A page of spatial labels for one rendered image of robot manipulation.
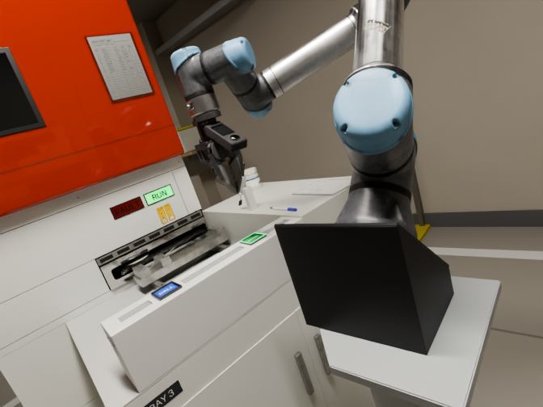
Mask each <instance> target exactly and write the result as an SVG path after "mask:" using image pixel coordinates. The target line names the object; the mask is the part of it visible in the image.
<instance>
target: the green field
mask: <svg viewBox="0 0 543 407"><path fill-rule="evenodd" d="M170 195H173V191H172V190H171V187H170V186H167V187H163V188H162V189H159V190H157V191H154V192H151V193H149V194H147V195H145V198H146V200H147V203H148V204H152V203H154V202H157V201H159V200H160V199H164V198H166V197H168V196H170Z"/></svg>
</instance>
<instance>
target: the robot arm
mask: <svg viewBox="0 0 543 407"><path fill-rule="evenodd" d="M409 2H410V0H358V2H357V3H356V4H355V5H354V6H352V7H351V8H350V10H349V12H348V15H347V16H345V17H344V18H342V19H340V20H339V21H338V22H337V23H335V24H333V25H332V26H330V27H328V28H327V29H326V30H324V31H322V32H321V33H319V34H318V35H316V36H315V37H314V38H312V39H311V40H309V41H307V42H306V43H304V44H303V45H302V46H300V47H299V48H297V49H295V50H294V51H292V52H291V53H289V54H288V55H286V56H285V57H283V58H281V59H280V60H278V61H277V62H276V63H274V64H273V65H271V66H269V67H268V68H266V69H265V70H264V71H262V72H261V73H259V74H257V75H256V73H255V72H254V70H253V69H255V66H256V59H255V54H254V51H253V50H252V47H251V45H250V43H249V41H248V40H247V39H246V38H244V37H239V38H237V39H233V40H228V41H226V42H225V43H224V44H221V45H218V46H216V47H215V48H211V49H209V50H207V51H205V52H201V51H200V49H199V48H198V47H196V46H189V47H186V48H181V49H179V50H177V51H175V52H173V53H172V55H171V57H170V60H171V63H172V65H173V68H174V71H175V76H176V77H177V80H178V83H179V86H180V89H181V91H182V93H183V97H184V99H185V102H186V104H187V109H188V110H189V112H190V115H191V117H192V118H194V119H193V121H192V124H193V127H195V126H196V127H197V130H198V133H199V134H200V140H201V142H200V143H199V144H198V145H195V148H196V152H197V154H198V157H199V159H200V163H201V165H202V164H205V165H210V166H211V168H212V170H213V171H214V172H215V173H216V174H217V176H216V180H217V182H218V183H219V184H221V185H223V186H225V187H227V189H228V190H229V191H231V192H232V193H234V194H235V195H236V194H238V193H239V192H240V189H241V185H242V172H243V159H242V153H241V151H240V149H244V148H246V147H247V139H246V138H245V137H244V136H242V135H240V134H239V133H237V132H235V131H234V130H233V129H231V128H229V127H228V126H226V125H225V124H223V123H222V122H220V121H217V120H216V118H217V117H219V116H221V112H220V111H218V110H219V109H220V106H219V103H218V101H217V97H216V95H215V92H214V89H213V85H216V84H218V83H220V82H224V83H225V84H226V85H227V86H228V87H229V89H230V90H231V92H232V93H233V94H234V96H235V97H236V98H237V100H238V101H239V102H240V103H241V105H242V107H243V109H245V110H246V111H247V113H248V114H249V115H251V116H252V117H255V118H261V117H264V116H265V115H267V114H268V112H269V111H270V110H271V109H272V100H273V99H275V98H277V97H278V96H280V95H282V94H283V93H284V92H286V91H287V90H290V89H291V88H293V87H294V86H296V85H297V84H299V83H300V82H302V81H304V80H305V79H306V78H308V77H310V76H311V75H313V74H315V73H317V72H318V71H319V70H320V69H323V68H324V67H326V66H327V65H329V64H330V63H332V62H333V61H335V60H337V59H338V58H340V57H341V56H343V55H344V54H346V53H348V52H350V51H351V50H352V49H355V51H354V61H353V71H352V73H351V74H350V75H349V76H348V77H347V79H346V80H345V82H344V84H343V86H341V88H340V89H339V92H338V94H337V95H336V97H335V102H334V108H333V113H334V122H335V128H336V131H337V133H338V135H339V137H340V139H341V140H342V142H343V145H344V148H345V149H346V152H347V155H348V158H349V160H350V163H351V166H352V174H351V183H350V188H349V193H348V198H347V202H346V203H345V205H344V206H343V209H342V211H341V212H340V214H339V216H338V218H337V220H336V222H335V223H399V224H400V225H401V226H402V227H403V228H404V229H405V230H407V231H408V232H409V233H411V234H412V235H413V236H414V237H416V238H417V239H418V234H417V231H416V227H415V222H414V218H413V216H412V212H411V209H410V203H411V195H412V187H413V179H414V172H415V158H416V155H417V152H418V143H417V137H416V135H415V132H414V129H413V114H414V102H413V82H412V78H411V76H410V75H409V74H408V73H407V72H406V71H405V70H404V69H403V45H404V10H405V9H406V8H407V6H408V4H409ZM198 151H199V152H198ZM227 157H228V158H229V159H228V160H227V163H228V165H226V164H223V163H222V162H223V161H224V159H225V158H227Z"/></svg>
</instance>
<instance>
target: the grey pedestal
mask: <svg viewBox="0 0 543 407"><path fill-rule="evenodd" d="M451 280H452V287H453V291H454V295H453V297H452V300H451V302H450V304H449V306H448V309H447V311H446V313H445V315H444V318H443V320H442V322H441V324H440V327H439V329H438V331H437V334H436V336H435V338H434V341H433V343H432V344H431V348H430V350H429V351H428V354H427V355H423V354H420V353H416V352H413V351H409V350H403V349H400V348H397V347H393V346H388V345H385V344H381V343H378V342H372V341H369V340H365V339H362V338H357V337H353V336H350V335H346V334H341V333H337V332H334V331H330V330H327V329H321V328H319V329H320V332H321V335H322V340H323V344H324V347H325V351H326V356H327V359H328V363H329V366H330V370H331V373H333V375H335V376H339V377H342V378H344V379H346V380H350V381H352V382H355V383H358V384H362V385H363V386H366V387H369V388H371V392H372V395H373V400H374V403H375V406H376V407H469V406H470V403H471V400H472V396H473V394H474V388H475V385H476V382H477V378H478V373H479V370H480V366H481V364H482V358H483V355H484V352H485V349H486V344H487V340H488V337H489V334H490V328H491V326H492V322H493V319H494V316H495V310H496V308H497V304H498V301H499V296H500V292H501V289H502V287H501V282H499V280H490V279H474V278H465V277H456V276H451Z"/></svg>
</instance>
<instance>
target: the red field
mask: <svg viewBox="0 0 543 407"><path fill-rule="evenodd" d="M139 208H143V204H142V202H141V199H140V197H139V198H137V199H134V200H131V201H129V202H127V203H123V204H121V205H119V206H117V207H114V208H111V210H112V213H113V215H114V217H115V218H118V217H120V216H123V215H126V214H128V213H130V212H133V211H135V210H137V209H139Z"/></svg>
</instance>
